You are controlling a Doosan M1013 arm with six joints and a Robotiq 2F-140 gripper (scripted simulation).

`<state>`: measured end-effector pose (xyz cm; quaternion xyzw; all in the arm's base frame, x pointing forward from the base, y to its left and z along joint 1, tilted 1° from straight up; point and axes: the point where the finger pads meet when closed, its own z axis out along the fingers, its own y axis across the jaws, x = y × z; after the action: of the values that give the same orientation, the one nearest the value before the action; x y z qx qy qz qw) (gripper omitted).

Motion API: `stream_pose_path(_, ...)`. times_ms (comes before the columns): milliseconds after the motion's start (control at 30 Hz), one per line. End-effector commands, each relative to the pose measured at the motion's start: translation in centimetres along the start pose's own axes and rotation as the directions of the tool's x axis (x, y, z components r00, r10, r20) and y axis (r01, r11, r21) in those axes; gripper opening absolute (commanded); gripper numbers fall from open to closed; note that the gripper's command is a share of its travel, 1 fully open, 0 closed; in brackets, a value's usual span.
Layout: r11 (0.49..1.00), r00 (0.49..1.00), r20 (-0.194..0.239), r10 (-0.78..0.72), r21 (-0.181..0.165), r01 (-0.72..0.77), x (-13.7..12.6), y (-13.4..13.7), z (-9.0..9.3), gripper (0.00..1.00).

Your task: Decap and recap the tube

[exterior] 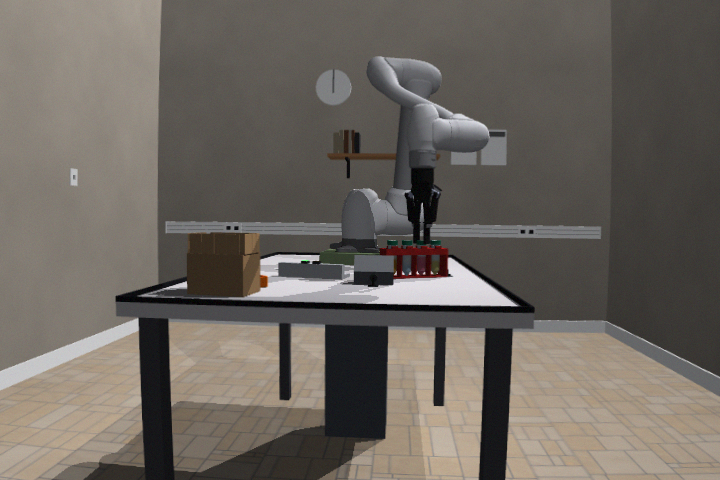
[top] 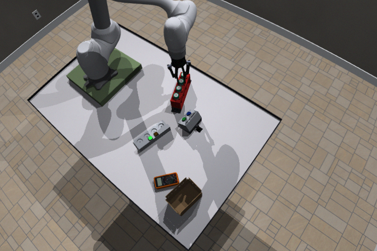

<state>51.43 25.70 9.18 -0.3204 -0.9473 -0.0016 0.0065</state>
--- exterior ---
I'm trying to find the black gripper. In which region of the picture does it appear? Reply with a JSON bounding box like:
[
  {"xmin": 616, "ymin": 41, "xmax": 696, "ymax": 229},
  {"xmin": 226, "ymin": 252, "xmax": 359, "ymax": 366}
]
[{"xmin": 404, "ymin": 168, "xmax": 441, "ymax": 244}]

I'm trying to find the white key panel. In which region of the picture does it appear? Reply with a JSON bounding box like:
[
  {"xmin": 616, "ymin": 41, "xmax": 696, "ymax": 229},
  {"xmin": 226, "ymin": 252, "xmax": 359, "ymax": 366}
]
[{"xmin": 354, "ymin": 255, "xmax": 394, "ymax": 287}]

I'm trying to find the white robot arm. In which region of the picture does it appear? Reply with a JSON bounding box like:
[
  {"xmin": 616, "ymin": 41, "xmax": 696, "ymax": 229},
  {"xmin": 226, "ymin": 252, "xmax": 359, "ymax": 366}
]
[{"xmin": 330, "ymin": 57, "xmax": 489, "ymax": 253}]

